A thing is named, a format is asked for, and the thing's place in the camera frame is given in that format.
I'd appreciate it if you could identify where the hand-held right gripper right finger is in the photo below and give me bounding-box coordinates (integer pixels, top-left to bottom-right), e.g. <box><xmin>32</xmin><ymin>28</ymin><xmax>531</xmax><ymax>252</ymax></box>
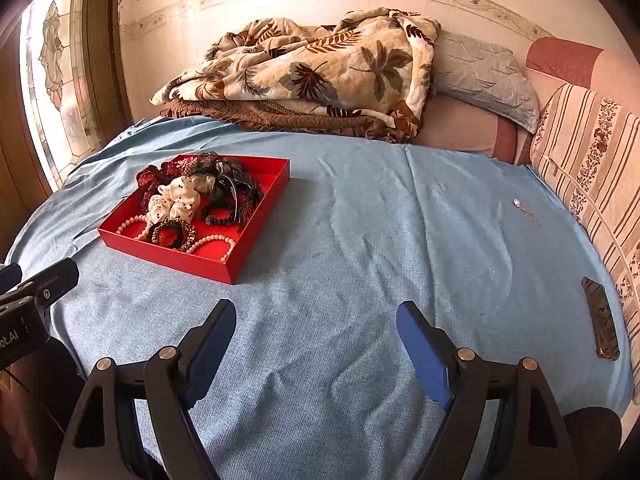
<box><xmin>396</xmin><ymin>301</ymin><xmax>576</xmax><ymax>480</ymax></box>

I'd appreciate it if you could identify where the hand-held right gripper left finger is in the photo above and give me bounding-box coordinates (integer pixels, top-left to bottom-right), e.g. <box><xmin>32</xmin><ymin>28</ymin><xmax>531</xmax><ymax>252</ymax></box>
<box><xmin>55</xmin><ymin>299</ymin><xmax>237</xmax><ymax>480</ymax></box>

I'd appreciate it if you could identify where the white pearl bracelet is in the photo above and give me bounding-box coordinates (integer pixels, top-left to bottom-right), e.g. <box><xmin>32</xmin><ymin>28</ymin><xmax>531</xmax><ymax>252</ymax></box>
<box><xmin>116</xmin><ymin>213</ymin><xmax>153</xmax><ymax>242</ymax></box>
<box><xmin>186</xmin><ymin>233</ymin><xmax>237</xmax><ymax>262</ymax></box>

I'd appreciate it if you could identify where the red box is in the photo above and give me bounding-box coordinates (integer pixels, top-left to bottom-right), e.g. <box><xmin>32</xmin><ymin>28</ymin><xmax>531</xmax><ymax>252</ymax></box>
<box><xmin>97</xmin><ymin>154</ymin><xmax>292</xmax><ymax>286</ymax></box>

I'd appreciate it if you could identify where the green gold beaded bracelet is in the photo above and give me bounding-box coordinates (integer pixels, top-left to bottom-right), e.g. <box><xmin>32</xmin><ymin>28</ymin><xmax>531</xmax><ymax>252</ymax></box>
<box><xmin>149</xmin><ymin>219</ymin><xmax>197</xmax><ymax>252</ymax></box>

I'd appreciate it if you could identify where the black ruffled hair tie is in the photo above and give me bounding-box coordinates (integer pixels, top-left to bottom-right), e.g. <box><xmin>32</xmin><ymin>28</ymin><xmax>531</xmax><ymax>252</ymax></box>
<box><xmin>201</xmin><ymin>201</ymin><xmax>241</xmax><ymax>227</ymax></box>

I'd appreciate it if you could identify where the red white-dotted scrunchie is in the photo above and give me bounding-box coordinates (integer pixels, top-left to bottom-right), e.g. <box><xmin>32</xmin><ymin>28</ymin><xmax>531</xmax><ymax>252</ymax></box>
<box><xmin>136</xmin><ymin>162</ymin><xmax>175</xmax><ymax>211</ymax></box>

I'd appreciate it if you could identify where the white dotted scrunchie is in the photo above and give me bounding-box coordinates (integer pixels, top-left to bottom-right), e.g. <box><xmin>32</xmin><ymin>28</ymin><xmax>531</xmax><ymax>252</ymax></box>
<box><xmin>146</xmin><ymin>176</ymin><xmax>202</xmax><ymax>225</ymax></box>

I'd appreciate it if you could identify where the black hair claw clip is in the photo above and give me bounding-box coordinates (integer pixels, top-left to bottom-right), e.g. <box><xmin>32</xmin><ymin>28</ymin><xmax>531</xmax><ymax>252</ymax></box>
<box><xmin>220</xmin><ymin>170</ymin><xmax>265</xmax><ymax>211</ymax></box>

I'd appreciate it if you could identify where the dark brown floral scrunchie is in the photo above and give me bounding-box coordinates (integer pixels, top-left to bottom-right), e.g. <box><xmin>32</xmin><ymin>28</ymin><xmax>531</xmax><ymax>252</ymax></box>
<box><xmin>189</xmin><ymin>154</ymin><xmax>251</xmax><ymax>196</ymax></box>

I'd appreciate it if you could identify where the red checked scrunchie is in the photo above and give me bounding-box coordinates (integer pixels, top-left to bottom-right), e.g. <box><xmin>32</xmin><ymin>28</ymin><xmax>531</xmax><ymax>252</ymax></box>
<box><xmin>170</xmin><ymin>156</ymin><xmax>201</xmax><ymax>176</ymax></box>

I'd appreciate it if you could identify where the blue bed sheet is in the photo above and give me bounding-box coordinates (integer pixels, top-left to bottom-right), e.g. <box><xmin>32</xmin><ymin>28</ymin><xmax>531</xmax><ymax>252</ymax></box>
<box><xmin>5</xmin><ymin>116</ymin><xmax>633</xmax><ymax>480</ymax></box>

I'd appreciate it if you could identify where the black phone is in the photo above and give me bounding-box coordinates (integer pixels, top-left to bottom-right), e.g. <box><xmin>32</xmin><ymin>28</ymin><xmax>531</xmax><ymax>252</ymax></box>
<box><xmin>581</xmin><ymin>276</ymin><xmax>621</xmax><ymax>361</ymax></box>

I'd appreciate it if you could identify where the small silver pendant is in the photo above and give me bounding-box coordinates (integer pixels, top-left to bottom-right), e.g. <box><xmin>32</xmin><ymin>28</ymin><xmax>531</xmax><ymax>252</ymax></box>
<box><xmin>512</xmin><ymin>199</ymin><xmax>542</xmax><ymax>226</ymax></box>

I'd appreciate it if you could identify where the stained glass window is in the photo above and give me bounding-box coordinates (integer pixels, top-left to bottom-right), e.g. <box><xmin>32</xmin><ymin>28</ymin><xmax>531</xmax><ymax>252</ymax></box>
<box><xmin>20</xmin><ymin>0</ymin><xmax>101</xmax><ymax>186</ymax></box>

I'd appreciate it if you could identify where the mauve pillow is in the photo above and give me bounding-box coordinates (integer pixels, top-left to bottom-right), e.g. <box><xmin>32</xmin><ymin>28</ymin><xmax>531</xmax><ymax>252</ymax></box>
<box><xmin>415</xmin><ymin>92</ymin><xmax>518</xmax><ymax>163</ymax></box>

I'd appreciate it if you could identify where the brown ruffled blanket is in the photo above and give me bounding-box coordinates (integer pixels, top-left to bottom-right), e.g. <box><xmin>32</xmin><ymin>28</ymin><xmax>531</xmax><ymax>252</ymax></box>
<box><xmin>159</xmin><ymin>99</ymin><xmax>416</xmax><ymax>143</ymax></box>

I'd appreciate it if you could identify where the striped floral cushion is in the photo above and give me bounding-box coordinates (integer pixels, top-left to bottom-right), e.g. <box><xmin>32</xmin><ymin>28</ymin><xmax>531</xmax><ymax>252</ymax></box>
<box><xmin>530</xmin><ymin>84</ymin><xmax>640</xmax><ymax>386</ymax></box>

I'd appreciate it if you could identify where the grey-blue quilted pillow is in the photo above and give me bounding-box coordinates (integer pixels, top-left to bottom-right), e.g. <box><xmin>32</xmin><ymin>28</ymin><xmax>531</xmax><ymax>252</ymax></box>
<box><xmin>435</xmin><ymin>30</ymin><xmax>541</xmax><ymax>133</ymax></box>

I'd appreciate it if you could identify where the leaf print blanket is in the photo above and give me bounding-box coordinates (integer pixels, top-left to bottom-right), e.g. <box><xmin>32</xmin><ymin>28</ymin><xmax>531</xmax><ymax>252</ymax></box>
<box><xmin>150</xmin><ymin>7</ymin><xmax>443</xmax><ymax>131</ymax></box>

